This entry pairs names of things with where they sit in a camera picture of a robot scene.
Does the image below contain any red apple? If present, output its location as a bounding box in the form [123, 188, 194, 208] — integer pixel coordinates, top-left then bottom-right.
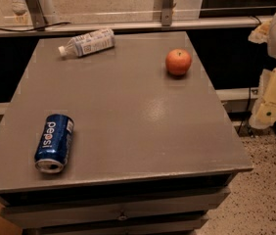
[165, 49, 192, 75]

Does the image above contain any metal drawer knob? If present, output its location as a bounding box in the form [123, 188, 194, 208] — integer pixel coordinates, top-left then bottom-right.
[117, 213, 128, 221]

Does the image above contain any metal bracket post left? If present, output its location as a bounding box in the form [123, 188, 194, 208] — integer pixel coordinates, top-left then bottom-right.
[24, 0, 47, 31]

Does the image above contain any lower grey drawer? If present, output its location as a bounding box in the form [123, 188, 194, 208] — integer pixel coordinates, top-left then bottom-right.
[23, 214, 208, 235]

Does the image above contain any black hanging cable right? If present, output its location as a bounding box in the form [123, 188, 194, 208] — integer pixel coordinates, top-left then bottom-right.
[237, 87, 253, 136]

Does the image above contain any blue pepsi can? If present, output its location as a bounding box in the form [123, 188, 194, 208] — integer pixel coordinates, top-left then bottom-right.
[34, 114, 74, 173]

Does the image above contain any metal bracket post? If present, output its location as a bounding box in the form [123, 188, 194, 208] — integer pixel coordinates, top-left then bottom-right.
[24, 0, 47, 31]
[161, 0, 174, 26]

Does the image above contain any black cable on ledge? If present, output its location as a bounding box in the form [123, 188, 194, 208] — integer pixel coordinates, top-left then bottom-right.
[0, 21, 72, 33]

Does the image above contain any upper grey drawer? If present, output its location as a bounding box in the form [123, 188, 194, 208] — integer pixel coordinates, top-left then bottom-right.
[1, 187, 230, 228]

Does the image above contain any metal bracket post centre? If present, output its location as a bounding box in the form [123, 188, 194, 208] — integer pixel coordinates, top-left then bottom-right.
[161, 0, 174, 26]

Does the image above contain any grey drawer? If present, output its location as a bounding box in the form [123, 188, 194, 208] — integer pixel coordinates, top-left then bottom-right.
[23, 214, 208, 235]
[1, 187, 230, 228]

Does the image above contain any grey cabinet with drawers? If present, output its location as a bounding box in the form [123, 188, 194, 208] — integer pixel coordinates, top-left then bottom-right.
[0, 31, 254, 235]

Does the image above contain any clear plastic water bottle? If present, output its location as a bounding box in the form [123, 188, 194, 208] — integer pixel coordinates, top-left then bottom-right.
[59, 28, 115, 57]

